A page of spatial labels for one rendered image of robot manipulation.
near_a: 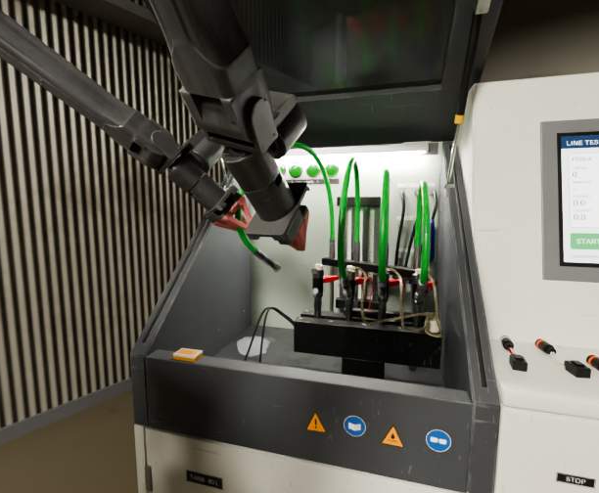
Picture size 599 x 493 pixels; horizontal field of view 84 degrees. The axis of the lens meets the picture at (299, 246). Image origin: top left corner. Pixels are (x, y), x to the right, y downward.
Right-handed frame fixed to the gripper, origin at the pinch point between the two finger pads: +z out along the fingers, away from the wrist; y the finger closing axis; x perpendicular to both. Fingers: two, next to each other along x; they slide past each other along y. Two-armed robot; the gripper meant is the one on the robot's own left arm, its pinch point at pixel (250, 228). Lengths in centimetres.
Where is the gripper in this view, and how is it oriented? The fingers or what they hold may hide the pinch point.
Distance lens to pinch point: 75.3
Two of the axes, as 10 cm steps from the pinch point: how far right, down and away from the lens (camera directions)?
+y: -5.3, 1.3, 8.4
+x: -4.7, 7.7, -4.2
